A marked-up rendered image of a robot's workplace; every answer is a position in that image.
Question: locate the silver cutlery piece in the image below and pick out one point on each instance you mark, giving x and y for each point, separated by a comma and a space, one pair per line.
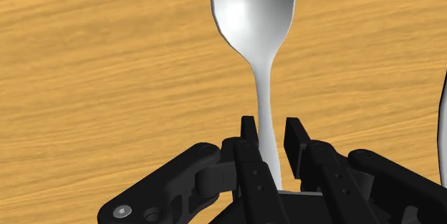
443, 129

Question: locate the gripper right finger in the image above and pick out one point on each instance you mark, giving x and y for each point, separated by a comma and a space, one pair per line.
328, 174

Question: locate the silver metal spoon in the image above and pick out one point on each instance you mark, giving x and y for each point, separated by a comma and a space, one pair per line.
253, 17

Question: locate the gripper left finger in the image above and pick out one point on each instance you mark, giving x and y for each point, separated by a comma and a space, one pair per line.
251, 174

